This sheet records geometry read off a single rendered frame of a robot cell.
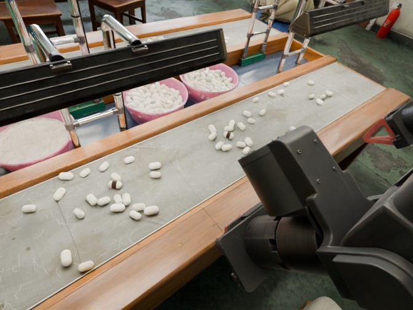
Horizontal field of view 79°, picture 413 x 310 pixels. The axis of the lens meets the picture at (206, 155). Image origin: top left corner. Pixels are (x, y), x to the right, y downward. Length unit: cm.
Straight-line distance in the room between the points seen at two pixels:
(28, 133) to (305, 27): 96
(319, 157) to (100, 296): 52
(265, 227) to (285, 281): 126
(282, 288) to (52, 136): 125
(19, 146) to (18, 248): 35
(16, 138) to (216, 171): 65
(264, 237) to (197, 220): 41
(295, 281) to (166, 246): 102
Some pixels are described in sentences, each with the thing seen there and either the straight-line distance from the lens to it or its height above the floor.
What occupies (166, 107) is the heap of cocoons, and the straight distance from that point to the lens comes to 101.
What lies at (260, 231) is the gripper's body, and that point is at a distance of 28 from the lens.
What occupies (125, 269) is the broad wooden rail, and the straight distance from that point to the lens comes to 62.
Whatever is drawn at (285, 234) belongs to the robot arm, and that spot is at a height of 115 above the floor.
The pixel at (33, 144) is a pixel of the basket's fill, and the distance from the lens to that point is 95.
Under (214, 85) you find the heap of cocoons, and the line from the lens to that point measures 117.
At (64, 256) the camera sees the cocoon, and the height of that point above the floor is 76.
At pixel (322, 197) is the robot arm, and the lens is 20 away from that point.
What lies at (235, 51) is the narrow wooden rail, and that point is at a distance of 145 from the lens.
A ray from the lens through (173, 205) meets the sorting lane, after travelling 71.
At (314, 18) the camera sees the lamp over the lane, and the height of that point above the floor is 109.
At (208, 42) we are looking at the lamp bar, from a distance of 65.
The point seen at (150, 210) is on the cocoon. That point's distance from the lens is 68.
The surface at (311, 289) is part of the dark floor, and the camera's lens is 157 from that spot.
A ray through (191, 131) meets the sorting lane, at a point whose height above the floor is 74.
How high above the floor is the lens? 135
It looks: 47 degrees down
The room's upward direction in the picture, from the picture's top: 10 degrees clockwise
